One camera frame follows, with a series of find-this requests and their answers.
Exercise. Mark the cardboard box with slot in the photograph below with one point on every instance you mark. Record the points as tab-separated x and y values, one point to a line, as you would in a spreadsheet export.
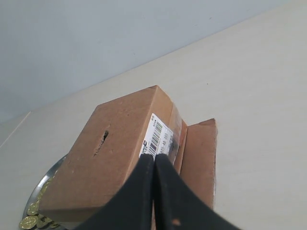
108	148

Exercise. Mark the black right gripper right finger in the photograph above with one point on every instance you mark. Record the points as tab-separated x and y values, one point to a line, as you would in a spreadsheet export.
176	207

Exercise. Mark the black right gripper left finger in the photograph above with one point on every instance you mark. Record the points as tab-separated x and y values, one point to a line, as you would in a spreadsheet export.
131	207

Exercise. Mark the round silver metal plate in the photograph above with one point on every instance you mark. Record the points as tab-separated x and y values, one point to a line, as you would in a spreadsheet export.
39	221

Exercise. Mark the gold coin front left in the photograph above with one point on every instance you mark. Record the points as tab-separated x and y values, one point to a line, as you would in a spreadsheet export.
28	222

